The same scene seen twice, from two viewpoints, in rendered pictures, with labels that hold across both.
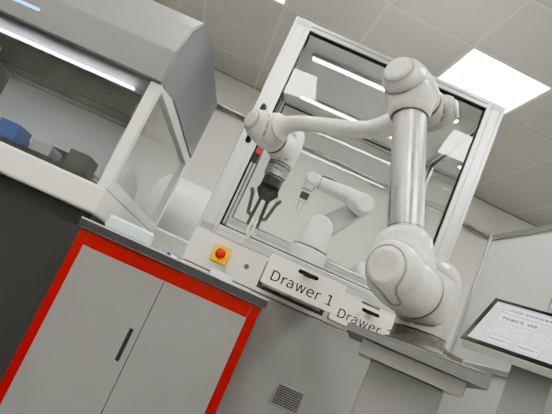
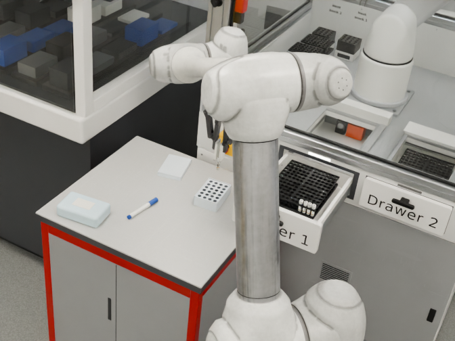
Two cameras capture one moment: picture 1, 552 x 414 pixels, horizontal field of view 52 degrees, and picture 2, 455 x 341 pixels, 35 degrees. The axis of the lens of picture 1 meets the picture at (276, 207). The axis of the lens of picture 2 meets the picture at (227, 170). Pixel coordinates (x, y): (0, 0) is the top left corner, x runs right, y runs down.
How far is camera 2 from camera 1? 1.76 m
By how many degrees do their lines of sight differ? 51
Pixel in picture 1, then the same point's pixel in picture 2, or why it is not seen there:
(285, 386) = (329, 265)
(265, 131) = (170, 79)
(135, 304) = (103, 280)
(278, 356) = not seen: hidden behind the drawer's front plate
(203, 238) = not seen: hidden behind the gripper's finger
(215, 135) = not seen: outside the picture
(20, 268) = (61, 185)
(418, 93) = (239, 125)
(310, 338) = (344, 221)
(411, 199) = (247, 268)
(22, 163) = (13, 103)
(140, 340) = (119, 307)
